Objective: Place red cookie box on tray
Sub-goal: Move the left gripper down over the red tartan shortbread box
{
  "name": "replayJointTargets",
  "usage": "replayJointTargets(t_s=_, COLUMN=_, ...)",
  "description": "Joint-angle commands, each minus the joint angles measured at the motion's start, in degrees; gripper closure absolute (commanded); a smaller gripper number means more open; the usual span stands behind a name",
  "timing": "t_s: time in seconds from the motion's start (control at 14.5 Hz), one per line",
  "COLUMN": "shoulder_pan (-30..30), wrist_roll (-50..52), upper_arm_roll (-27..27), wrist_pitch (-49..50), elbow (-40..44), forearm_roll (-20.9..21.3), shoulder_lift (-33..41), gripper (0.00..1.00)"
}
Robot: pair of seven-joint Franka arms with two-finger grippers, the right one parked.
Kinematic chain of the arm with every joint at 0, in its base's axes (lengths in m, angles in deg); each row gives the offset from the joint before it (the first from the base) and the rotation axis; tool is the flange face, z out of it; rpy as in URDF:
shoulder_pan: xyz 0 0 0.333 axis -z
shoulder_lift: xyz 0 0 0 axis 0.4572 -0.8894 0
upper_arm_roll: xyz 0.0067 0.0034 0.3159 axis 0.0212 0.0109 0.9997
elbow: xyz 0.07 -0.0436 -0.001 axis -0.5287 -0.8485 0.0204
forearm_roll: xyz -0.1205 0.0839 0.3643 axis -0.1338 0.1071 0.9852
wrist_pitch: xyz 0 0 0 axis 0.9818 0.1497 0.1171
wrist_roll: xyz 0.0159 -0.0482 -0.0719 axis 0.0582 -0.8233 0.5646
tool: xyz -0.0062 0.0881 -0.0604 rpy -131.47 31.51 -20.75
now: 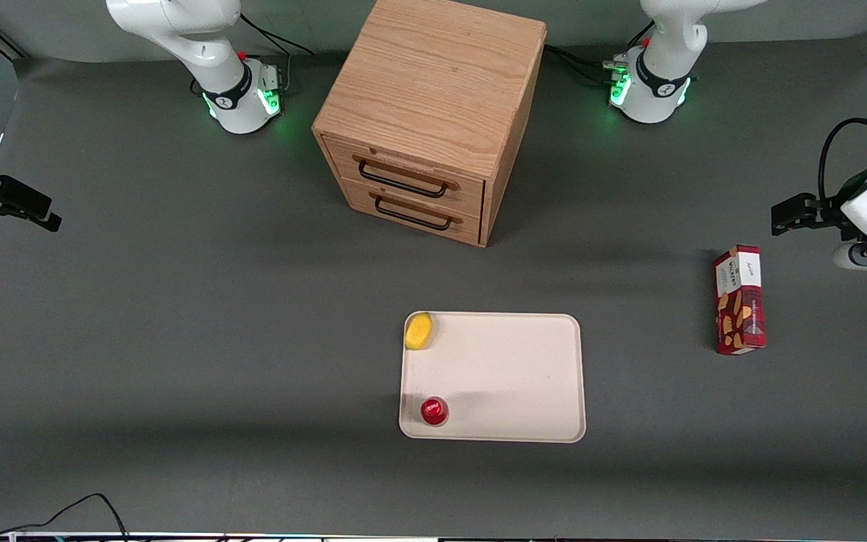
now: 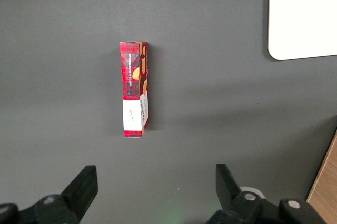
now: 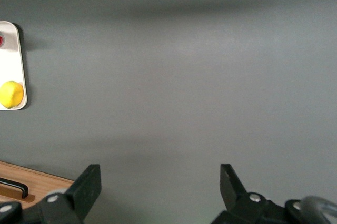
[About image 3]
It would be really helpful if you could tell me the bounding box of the white rectangular tray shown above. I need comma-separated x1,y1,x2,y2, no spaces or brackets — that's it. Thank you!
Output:
0,21,28,111

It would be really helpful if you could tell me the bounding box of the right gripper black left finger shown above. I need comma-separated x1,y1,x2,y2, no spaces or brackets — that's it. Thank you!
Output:
39,164,102,224

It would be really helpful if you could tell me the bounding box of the black lower drawer handle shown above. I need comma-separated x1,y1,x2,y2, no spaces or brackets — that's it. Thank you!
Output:
0,177,29,199

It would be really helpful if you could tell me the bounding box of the wooden drawer cabinet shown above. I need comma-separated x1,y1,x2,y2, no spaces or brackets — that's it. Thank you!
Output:
0,160,76,209

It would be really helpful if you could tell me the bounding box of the grey right wrist cable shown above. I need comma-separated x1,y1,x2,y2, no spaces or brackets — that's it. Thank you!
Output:
300,195,337,224

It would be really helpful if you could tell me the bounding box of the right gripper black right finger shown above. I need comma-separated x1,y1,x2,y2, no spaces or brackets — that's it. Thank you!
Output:
210,163,288,224

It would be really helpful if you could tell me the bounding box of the yellow lemon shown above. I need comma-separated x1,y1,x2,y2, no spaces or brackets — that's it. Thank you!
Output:
0,80,25,109

